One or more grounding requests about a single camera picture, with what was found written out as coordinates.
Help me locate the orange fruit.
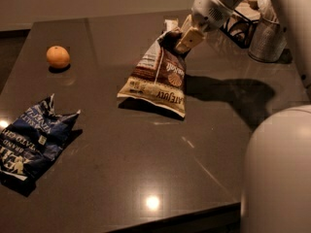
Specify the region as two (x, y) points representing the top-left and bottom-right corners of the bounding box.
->
(46, 46), (70, 69)

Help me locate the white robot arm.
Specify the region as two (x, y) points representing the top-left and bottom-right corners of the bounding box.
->
(188, 0), (311, 233)

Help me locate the black wire napkin holder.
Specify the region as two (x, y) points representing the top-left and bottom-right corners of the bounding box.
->
(221, 0), (260, 49)

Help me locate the metal utensil cup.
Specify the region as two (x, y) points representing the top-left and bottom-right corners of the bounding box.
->
(248, 17), (287, 63)

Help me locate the brown chip bag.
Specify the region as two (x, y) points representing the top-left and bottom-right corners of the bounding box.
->
(118, 19), (186, 117)

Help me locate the blue chip bag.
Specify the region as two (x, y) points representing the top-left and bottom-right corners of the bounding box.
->
(0, 95), (81, 181)

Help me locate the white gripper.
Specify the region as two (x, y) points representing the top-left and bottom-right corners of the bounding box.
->
(175, 0), (233, 54)

